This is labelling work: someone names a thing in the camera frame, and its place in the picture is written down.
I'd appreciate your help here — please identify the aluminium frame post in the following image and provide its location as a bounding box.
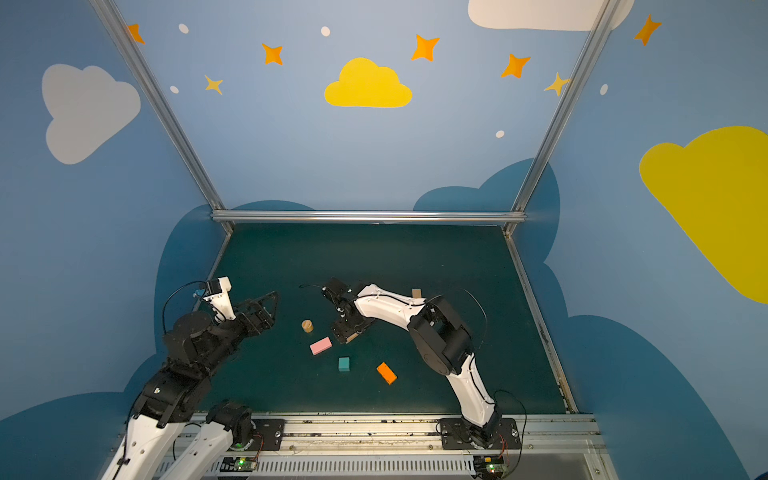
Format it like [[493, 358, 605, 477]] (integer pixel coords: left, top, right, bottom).
[[89, 0, 225, 213], [503, 0, 622, 240]]

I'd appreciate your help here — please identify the pink rectangular block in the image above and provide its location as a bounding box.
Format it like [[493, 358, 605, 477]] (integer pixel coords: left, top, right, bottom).
[[310, 337, 333, 356]]

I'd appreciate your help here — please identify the back aluminium frame bar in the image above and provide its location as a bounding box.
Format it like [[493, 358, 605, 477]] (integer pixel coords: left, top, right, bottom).
[[211, 210, 526, 224]]

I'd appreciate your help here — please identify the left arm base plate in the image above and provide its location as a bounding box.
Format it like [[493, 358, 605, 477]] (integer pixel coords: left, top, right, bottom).
[[242, 418, 286, 452]]

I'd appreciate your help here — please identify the right controller board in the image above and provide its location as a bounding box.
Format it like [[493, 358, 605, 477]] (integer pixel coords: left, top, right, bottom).
[[472, 456, 507, 480]]

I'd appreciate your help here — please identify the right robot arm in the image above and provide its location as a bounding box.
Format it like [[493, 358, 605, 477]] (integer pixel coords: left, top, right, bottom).
[[321, 278, 502, 447]]

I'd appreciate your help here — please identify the controller board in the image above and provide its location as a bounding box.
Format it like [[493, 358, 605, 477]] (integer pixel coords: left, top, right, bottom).
[[472, 456, 507, 480], [218, 457, 258, 474]]

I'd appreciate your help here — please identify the aluminium front rail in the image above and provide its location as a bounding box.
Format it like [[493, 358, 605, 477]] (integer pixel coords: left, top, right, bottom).
[[95, 412, 619, 480]]

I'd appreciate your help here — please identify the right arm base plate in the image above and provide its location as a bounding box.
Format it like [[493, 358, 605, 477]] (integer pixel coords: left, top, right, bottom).
[[436, 418, 522, 450]]

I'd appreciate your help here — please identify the left controller board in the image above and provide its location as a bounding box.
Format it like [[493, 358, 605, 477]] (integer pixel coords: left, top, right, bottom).
[[218, 457, 258, 474]]

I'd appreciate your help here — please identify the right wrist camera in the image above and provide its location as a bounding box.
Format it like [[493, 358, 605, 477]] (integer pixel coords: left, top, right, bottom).
[[321, 277, 349, 305]]

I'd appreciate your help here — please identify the left aluminium frame post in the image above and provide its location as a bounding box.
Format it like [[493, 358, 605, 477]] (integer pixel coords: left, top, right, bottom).
[[89, 0, 225, 213]]

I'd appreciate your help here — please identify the orange rectangular block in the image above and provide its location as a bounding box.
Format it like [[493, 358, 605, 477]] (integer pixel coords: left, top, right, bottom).
[[376, 362, 397, 385]]

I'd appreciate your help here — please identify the right aluminium frame post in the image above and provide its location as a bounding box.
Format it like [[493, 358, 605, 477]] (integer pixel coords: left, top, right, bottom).
[[503, 0, 622, 240]]

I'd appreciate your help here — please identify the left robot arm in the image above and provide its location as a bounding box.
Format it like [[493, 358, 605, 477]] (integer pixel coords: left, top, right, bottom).
[[102, 291, 279, 479]]

